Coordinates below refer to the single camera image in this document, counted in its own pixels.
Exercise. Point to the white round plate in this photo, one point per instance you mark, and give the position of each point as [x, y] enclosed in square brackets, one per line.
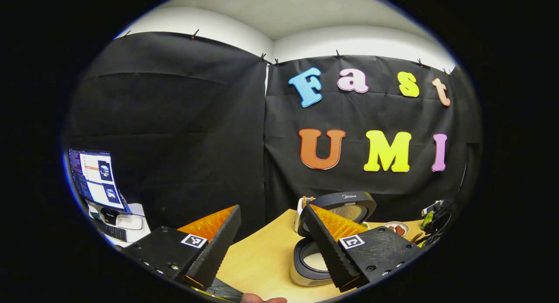
[397, 234]

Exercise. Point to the black backdrop cloth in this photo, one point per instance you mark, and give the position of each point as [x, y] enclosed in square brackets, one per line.
[174, 119]

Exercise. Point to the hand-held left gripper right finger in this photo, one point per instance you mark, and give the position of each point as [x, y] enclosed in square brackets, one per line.
[332, 255]

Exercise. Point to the dark grey rice cooker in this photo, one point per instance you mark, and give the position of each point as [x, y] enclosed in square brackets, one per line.
[349, 198]

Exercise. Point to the black keyboard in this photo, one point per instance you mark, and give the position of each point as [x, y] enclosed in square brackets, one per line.
[111, 231]

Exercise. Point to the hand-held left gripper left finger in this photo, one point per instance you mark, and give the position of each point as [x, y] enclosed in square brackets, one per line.
[218, 250]

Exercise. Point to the white utensil holder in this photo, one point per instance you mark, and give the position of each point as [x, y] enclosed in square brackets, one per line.
[300, 215]

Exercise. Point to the computer monitor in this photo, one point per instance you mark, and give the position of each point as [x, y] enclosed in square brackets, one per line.
[94, 176]

